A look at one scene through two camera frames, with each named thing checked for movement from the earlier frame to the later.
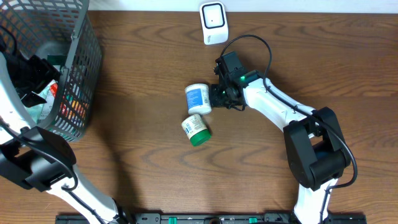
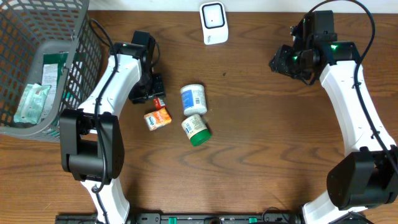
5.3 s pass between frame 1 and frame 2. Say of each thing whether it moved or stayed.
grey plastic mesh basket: stayed
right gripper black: moved
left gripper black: moved
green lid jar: stayed
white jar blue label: moved
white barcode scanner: stayed
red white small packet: moved
